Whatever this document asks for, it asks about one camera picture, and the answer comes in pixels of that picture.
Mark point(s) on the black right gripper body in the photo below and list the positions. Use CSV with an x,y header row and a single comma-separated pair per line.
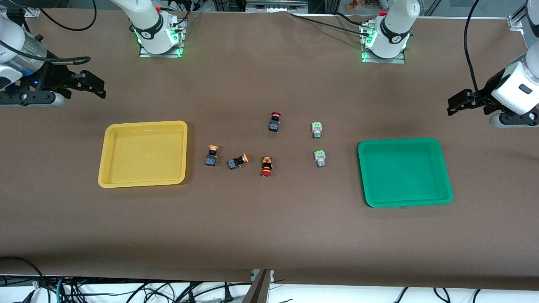
x,y
54,78

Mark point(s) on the yellow push button switch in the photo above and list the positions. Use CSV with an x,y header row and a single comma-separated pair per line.
x,y
211,158
236,162

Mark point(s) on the green push button switch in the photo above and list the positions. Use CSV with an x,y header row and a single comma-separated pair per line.
x,y
320,158
317,128

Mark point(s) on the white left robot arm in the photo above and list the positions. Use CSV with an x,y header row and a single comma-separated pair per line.
x,y
393,25

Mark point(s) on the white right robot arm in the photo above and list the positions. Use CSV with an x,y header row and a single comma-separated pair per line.
x,y
149,25

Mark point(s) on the yellow plastic tray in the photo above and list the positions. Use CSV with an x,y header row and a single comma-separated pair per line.
x,y
143,153

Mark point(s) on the green plastic tray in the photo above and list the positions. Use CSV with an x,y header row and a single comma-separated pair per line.
x,y
404,172

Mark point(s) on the red button blue contact block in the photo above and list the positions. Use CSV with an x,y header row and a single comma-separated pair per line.
x,y
274,123

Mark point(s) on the red button orange contact block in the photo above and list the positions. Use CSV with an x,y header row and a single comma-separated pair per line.
x,y
266,166

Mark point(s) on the silver metal device box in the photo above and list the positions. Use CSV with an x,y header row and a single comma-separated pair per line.
x,y
276,5

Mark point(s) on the brown table cover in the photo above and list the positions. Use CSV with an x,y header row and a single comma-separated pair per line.
x,y
269,231

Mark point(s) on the aluminium frame profile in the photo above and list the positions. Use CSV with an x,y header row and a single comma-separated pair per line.
x,y
31,11
522,14

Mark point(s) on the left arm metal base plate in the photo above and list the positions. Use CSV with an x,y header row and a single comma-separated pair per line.
x,y
400,59

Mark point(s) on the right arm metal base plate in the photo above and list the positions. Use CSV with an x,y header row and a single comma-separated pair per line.
x,y
177,46

